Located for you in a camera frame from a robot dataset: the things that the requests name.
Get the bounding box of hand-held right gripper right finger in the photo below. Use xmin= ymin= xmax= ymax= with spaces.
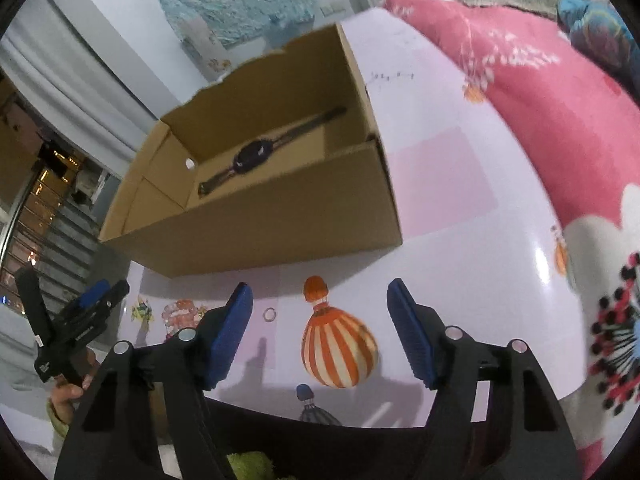
xmin=386 ymin=278 xmax=583 ymax=480

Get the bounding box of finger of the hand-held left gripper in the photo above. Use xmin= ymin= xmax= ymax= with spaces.
xmin=14 ymin=265 xmax=53 ymax=346
xmin=60 ymin=280 xmax=131 ymax=333

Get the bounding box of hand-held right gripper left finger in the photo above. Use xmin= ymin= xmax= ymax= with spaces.
xmin=54 ymin=282 xmax=254 ymax=480

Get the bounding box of pink orange bead bracelet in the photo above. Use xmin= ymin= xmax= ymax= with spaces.
xmin=161 ymin=299 xmax=207 ymax=333

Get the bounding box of brown cardboard box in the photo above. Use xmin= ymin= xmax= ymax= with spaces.
xmin=98 ymin=22 xmax=404 ymax=278

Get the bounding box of person's left hand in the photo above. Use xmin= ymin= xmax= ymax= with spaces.
xmin=47 ymin=347 xmax=101 ymax=426

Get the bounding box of dark window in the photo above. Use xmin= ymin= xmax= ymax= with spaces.
xmin=0 ymin=80 xmax=126 ymax=311

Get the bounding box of green fuzzy garment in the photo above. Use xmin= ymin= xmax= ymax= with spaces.
xmin=225 ymin=451 xmax=276 ymax=480

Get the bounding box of black wrist watch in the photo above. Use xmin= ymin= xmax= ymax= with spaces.
xmin=199 ymin=106 xmax=348 ymax=197

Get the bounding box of white curtain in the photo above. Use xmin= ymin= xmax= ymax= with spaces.
xmin=0 ymin=0 xmax=163 ymax=181

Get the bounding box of pink floral blanket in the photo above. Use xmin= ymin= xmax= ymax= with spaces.
xmin=382 ymin=0 xmax=640 ymax=480

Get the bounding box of white printed paper bag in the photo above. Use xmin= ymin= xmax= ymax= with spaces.
xmin=177 ymin=15 xmax=233 ymax=81

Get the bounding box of blue patterned cloth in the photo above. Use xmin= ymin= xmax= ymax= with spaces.
xmin=556 ymin=0 xmax=640 ymax=91

